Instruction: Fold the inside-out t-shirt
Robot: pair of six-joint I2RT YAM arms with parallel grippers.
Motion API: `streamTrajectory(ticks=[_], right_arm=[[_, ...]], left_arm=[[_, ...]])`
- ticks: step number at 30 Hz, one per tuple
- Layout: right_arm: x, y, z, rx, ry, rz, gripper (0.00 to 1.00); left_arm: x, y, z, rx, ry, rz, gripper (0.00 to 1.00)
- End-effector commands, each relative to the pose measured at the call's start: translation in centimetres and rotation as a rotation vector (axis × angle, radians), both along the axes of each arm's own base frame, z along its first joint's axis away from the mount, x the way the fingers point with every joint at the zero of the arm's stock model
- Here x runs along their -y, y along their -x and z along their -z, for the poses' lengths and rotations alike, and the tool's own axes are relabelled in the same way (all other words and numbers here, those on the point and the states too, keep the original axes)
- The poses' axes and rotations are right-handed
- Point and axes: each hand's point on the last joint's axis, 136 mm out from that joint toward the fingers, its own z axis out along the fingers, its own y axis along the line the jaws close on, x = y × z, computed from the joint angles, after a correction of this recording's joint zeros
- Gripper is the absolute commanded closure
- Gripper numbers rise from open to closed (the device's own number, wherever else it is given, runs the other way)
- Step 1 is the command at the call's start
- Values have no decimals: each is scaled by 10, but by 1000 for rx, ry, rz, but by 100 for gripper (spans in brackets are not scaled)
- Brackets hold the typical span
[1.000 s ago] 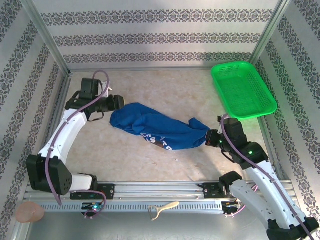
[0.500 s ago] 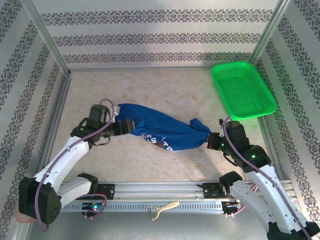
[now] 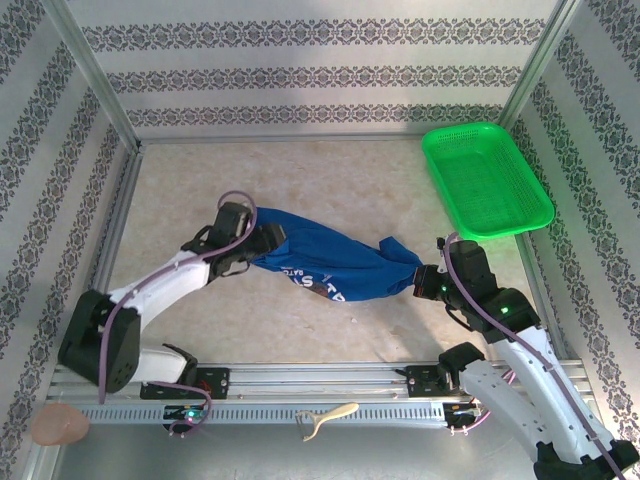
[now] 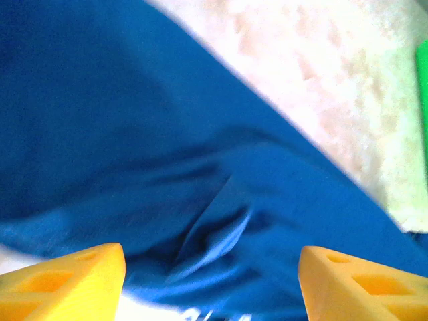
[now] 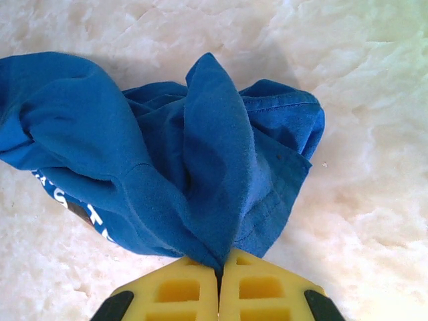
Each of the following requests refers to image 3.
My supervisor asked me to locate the blue printed t-shirt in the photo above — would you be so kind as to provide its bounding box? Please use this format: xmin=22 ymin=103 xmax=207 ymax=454
xmin=249 ymin=206 xmax=426 ymax=305

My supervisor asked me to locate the green perforated plastic basket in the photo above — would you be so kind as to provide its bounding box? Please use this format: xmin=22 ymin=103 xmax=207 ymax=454
xmin=421 ymin=121 xmax=556 ymax=245

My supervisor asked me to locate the small circuit board green light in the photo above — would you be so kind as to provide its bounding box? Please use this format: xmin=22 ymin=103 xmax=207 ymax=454
xmin=443 ymin=402 xmax=484 ymax=419
xmin=163 ymin=405 xmax=207 ymax=422

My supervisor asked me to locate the cream plastic peeler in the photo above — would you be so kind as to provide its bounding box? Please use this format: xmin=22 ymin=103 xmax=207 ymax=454
xmin=294 ymin=402 xmax=360 ymax=442

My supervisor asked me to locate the round pink disc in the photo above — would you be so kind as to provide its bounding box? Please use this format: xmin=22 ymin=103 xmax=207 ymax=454
xmin=32 ymin=404 xmax=91 ymax=445

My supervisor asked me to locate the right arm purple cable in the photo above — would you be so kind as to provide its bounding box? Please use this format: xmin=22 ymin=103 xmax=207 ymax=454
xmin=443 ymin=231 xmax=627 ymax=480

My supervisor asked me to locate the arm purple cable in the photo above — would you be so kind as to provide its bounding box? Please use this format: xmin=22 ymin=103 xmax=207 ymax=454
xmin=443 ymin=231 xmax=627 ymax=480
xmin=99 ymin=189 xmax=259 ymax=437

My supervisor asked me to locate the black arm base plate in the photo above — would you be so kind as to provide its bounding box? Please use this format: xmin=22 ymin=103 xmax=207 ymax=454
xmin=404 ymin=364 xmax=471 ymax=400
xmin=139 ymin=367 xmax=231 ymax=401

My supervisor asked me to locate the aluminium mounting rail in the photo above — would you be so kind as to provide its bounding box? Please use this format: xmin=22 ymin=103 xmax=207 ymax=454
xmin=47 ymin=362 xmax=589 ymax=404

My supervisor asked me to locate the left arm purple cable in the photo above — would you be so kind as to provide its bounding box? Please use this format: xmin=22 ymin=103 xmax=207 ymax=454
xmin=99 ymin=189 xmax=259 ymax=437

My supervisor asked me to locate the grey slotted cable duct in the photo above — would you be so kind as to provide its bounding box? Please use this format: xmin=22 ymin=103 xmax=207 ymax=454
xmin=79 ymin=401 xmax=447 ymax=427

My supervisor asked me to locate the aluminium enclosure frame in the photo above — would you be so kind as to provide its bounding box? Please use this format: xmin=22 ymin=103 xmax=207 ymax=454
xmin=22 ymin=0 xmax=621 ymax=480

